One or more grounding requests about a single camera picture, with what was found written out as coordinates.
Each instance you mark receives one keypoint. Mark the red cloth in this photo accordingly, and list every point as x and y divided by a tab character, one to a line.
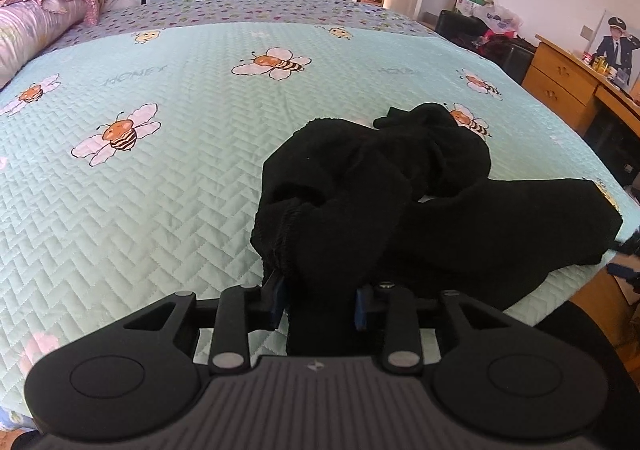
500	40

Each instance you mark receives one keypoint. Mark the floral duvet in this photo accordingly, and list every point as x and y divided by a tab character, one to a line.
25	35

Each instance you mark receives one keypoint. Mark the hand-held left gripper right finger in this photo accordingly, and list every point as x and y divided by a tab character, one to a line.
358	307

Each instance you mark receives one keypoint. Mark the white plastic bag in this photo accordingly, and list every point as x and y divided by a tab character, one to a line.
497	15

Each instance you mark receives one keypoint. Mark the green-white cardboard box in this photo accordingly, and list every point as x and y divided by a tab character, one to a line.
465	2

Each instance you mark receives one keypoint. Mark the heart-print bed sheet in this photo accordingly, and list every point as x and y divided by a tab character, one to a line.
225	10

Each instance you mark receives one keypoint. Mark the wooden desk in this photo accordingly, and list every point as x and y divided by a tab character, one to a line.
560	75

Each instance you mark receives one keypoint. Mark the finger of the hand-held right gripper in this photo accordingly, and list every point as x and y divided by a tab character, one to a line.
622	271
631	242

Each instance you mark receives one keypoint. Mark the bee-print quilted bed cover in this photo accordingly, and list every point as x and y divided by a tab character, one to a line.
175	210

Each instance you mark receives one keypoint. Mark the black fleece pants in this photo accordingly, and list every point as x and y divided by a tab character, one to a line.
350	170

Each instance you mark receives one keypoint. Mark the person's black clothing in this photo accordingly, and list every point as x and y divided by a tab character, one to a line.
610	370

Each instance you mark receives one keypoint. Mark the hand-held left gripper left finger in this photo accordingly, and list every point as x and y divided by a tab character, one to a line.
276	297

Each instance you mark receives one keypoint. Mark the portrait poster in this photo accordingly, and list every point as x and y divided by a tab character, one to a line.
615	45

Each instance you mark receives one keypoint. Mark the black shirt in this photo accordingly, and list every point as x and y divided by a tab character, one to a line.
525	225

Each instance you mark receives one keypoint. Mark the white wall socket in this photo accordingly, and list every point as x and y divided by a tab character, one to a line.
590	33

